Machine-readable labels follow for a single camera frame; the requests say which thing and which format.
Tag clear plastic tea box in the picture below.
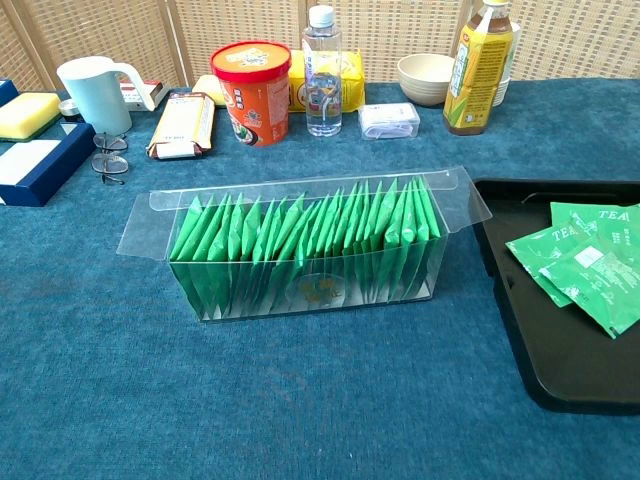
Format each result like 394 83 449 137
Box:
116 166 494 324

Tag white red card box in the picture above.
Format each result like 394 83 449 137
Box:
119 77 170 112

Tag yellow label tea bottle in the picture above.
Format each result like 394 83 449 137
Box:
442 0 515 136

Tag black plastic tray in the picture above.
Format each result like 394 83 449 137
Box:
472 177 640 416

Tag navy blue gift box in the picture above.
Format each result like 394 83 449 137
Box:
0 122 96 208

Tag small clear plastic case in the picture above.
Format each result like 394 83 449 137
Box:
357 102 421 141

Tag red instant noodle cup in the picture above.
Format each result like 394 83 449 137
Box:
210 40 293 148

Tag yellow snack pack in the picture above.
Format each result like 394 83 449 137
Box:
287 48 366 114

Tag clear water bottle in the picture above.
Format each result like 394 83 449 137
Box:
301 4 344 138

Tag teal blue tablecloth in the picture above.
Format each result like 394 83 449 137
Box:
0 77 640 480

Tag cream brown biscuit pack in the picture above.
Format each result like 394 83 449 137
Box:
146 91 216 160

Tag beige bowl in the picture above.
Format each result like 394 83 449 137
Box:
397 53 456 107

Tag pale blue white pitcher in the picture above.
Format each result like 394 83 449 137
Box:
56 55 157 137

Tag wicker folding screen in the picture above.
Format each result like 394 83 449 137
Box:
0 0 640 94

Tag yellow sponge green base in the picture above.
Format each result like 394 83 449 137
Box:
0 92 62 143

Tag thin frame eyeglasses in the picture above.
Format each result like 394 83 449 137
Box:
91 132 131 186

